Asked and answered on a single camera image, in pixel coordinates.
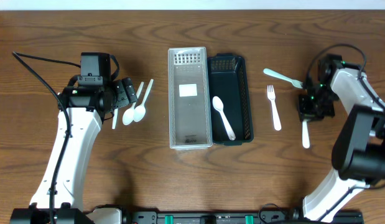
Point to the white label in basket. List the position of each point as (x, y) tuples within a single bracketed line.
[(186, 90)]

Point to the white spoon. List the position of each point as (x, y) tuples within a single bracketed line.
[(140, 110), (128, 116), (219, 106)]

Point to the white fork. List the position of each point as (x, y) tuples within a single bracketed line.
[(275, 116), (305, 134)]

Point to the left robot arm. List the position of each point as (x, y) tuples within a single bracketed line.
[(83, 105)]

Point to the black plastic basket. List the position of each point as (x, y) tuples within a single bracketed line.
[(227, 80)]

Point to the white spoon bowl up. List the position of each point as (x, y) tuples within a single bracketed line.
[(115, 118)]

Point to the clear plastic basket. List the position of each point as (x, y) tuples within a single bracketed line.
[(189, 117)]

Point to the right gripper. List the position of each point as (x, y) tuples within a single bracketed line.
[(312, 111)]

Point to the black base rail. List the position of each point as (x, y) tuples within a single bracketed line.
[(178, 218)]

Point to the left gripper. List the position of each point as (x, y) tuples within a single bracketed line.
[(124, 92)]

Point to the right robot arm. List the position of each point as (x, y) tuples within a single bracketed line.
[(358, 155)]

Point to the pale green plastic fork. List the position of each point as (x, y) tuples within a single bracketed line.
[(271, 73)]

